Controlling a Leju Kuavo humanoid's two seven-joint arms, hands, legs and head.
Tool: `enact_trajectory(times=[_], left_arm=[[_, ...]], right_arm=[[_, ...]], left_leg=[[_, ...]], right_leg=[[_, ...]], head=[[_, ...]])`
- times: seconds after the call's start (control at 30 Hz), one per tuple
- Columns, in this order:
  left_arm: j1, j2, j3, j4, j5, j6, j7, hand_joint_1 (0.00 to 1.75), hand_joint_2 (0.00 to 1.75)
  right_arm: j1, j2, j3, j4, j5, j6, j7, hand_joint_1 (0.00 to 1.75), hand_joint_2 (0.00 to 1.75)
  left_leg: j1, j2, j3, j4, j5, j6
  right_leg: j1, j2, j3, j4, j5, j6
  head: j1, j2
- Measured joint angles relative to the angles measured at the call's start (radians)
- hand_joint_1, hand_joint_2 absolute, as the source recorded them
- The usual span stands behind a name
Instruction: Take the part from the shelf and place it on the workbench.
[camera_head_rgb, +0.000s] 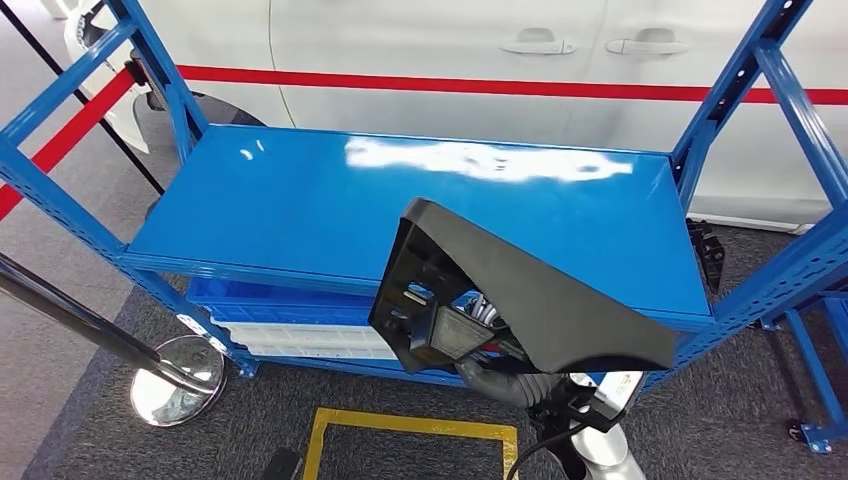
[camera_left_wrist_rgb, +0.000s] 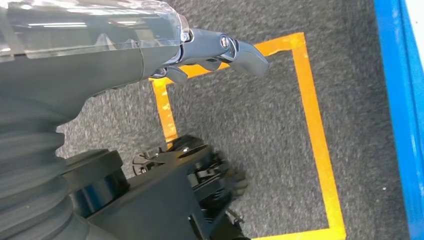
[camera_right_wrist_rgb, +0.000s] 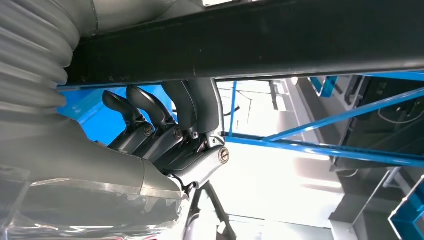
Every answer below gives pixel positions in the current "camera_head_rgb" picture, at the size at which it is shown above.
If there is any short red barrier belt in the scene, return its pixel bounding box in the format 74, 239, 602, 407
0, 68, 137, 223

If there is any black camera cable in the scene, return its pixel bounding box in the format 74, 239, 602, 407
506, 423, 591, 480

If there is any blue metal rack frame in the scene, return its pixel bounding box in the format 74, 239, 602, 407
0, 0, 848, 392

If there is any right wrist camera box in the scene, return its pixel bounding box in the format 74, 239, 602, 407
526, 377, 627, 439

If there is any black car tyre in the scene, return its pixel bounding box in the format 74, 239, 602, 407
135, 56, 268, 130

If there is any white car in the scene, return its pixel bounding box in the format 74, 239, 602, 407
39, 0, 848, 233

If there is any white plastic bin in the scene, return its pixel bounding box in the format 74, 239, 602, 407
210, 319, 399, 362

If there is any black ridged plastic piece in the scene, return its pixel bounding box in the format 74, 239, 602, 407
685, 218, 727, 294

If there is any black robot left foot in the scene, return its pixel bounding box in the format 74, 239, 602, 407
260, 447, 305, 480

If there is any blue plastic bin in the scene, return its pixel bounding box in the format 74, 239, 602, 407
187, 276, 382, 327

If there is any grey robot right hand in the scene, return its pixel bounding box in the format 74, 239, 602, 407
409, 294, 511, 366

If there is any white car door handle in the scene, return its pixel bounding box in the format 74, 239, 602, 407
604, 27, 690, 57
500, 27, 578, 56

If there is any black plastic plate frame part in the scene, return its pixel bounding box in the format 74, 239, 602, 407
368, 197, 678, 376

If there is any yellow floor tape rectangle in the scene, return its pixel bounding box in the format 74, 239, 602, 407
301, 407, 520, 480

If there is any black stanchion post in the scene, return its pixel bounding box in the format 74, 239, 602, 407
0, 3, 167, 220

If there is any long red barrier belt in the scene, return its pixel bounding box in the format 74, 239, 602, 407
177, 64, 848, 107

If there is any small blue metal rack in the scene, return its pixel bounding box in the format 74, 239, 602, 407
758, 291, 848, 456

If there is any chrome stanchion post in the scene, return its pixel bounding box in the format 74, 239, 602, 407
0, 253, 230, 429

